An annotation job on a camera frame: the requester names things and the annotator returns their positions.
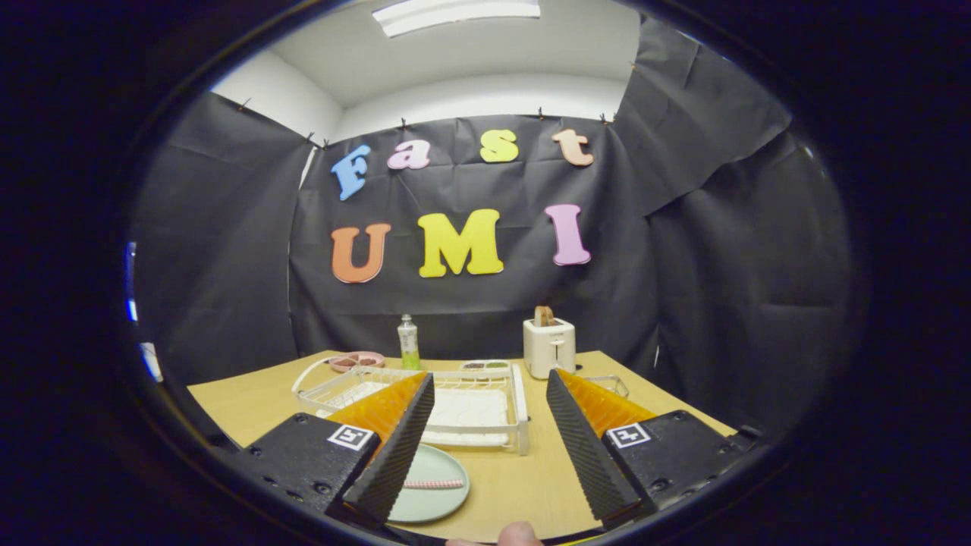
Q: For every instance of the white divided bean tray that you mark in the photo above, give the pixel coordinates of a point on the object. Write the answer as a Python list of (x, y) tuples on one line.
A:
[(474, 365)]

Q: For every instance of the green drink bottle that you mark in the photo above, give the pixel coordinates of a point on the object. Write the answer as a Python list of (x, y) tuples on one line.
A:
[(409, 345)]

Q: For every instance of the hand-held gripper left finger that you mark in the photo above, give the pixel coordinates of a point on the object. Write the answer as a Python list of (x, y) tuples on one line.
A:
[(398, 455)]

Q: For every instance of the white toaster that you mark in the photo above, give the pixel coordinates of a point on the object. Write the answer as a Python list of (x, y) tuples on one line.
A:
[(548, 349)]

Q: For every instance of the pink plate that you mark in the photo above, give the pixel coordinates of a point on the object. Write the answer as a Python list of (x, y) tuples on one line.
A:
[(378, 356)]

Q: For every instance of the ceiling light panel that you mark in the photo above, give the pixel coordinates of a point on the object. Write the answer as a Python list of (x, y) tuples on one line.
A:
[(455, 14)]

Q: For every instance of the white drip tray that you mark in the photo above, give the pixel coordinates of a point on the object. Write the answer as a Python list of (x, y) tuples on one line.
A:
[(470, 409)]

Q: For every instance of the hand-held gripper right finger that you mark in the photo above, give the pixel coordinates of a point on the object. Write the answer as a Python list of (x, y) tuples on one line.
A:
[(588, 455)]

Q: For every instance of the brown bread slice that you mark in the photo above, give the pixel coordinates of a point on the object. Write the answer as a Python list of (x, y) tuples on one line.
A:
[(543, 315)]

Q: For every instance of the light green plate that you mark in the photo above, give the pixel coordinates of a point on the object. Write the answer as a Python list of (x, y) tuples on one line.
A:
[(440, 462)]

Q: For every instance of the black backdrop cloth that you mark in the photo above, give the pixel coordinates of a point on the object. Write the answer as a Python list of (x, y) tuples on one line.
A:
[(721, 265)]

